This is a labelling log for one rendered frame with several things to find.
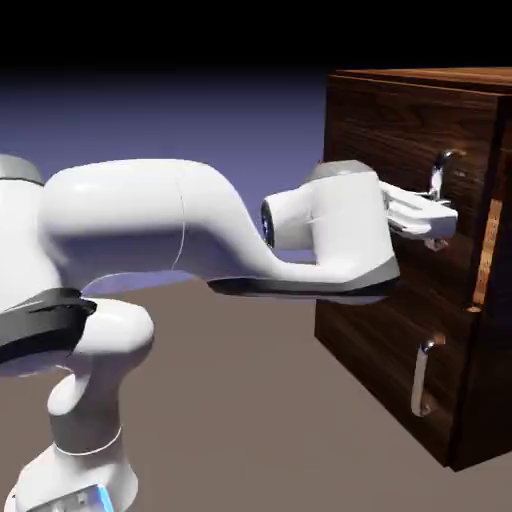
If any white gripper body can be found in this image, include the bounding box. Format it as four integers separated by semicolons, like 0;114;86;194
377;180;460;239

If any dark wood cabinet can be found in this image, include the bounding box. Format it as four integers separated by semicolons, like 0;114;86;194
314;68;512;474

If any dark wood cabinet door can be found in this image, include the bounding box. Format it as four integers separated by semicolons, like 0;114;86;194
318;74;504;312
314;295;475;468

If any curved silver door handle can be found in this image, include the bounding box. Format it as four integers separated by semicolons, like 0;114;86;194
428;149;468;201
410;333;446;418

